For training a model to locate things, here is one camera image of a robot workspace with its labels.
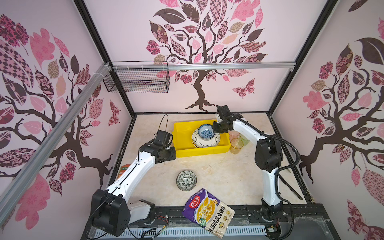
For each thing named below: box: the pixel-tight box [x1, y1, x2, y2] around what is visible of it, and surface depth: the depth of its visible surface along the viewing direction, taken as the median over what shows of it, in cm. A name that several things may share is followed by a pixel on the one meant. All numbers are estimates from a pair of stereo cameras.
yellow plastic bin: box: [172, 119, 231, 158], surface depth 99 cm
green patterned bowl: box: [176, 170, 198, 192], surface depth 85 cm
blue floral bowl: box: [198, 124, 216, 141], surface depth 101 cm
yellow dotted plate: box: [192, 128, 221, 149], surface depth 100 cm
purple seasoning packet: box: [182, 187, 236, 239], surface depth 75 cm
